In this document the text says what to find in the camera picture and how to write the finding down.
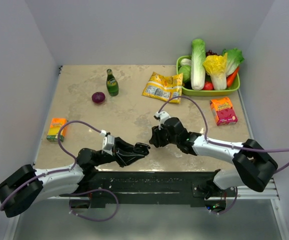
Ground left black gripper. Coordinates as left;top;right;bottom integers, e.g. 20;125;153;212
92;137;145;168

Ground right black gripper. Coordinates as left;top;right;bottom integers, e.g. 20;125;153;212
150;123;179;148

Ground black earbud charging case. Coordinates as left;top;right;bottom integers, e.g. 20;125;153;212
133;142;151;155

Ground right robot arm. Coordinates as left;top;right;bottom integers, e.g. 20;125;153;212
149;117;278;197

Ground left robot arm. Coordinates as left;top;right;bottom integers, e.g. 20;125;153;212
0;135;150;218

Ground yellow snack bag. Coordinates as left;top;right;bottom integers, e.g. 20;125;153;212
142;72;183;102

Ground purple red onion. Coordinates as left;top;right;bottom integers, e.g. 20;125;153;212
91;91;106;104

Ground green glass bottle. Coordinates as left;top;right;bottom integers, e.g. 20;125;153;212
106;69;119;97

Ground pink orange snack box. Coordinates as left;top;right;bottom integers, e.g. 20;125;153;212
209;96;238;126

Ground red tomato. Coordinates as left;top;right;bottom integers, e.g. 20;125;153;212
202;81;214;91

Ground round green cabbage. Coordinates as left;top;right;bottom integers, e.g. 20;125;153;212
178;65;191;83

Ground orange yellow juice carton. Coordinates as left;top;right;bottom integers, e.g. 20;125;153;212
46;118;68;142

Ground napa cabbage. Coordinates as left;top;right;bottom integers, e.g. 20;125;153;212
190;38;206;91

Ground white cauliflower piece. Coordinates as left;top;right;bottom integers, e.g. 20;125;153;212
180;58;192;67

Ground yellow leaf cabbage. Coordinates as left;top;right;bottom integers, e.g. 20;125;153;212
203;53;228;91

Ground green plastic basket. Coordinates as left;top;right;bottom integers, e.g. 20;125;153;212
175;55;241;97

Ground orange carrot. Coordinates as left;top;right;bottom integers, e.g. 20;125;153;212
226;66;240;88

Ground dark red grapes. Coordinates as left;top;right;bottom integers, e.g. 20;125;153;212
205;50;218;57

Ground green lettuce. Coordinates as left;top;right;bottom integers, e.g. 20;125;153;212
222;48;245;77

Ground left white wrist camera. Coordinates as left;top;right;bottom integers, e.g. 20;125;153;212
100;130;115;155

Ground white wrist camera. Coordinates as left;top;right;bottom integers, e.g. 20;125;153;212
100;130;115;155
154;111;171;125

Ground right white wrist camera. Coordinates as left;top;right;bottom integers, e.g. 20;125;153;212
154;111;171;125

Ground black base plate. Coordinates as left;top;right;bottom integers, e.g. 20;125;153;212
74;171;235;208

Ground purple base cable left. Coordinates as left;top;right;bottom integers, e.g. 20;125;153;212
68;188;120;222

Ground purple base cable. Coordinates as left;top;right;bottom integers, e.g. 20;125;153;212
68;188;120;222
208;186;238;216

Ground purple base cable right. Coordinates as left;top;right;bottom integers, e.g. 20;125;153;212
208;186;238;216

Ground aluminium rail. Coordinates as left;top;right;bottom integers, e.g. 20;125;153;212
237;178;280;200

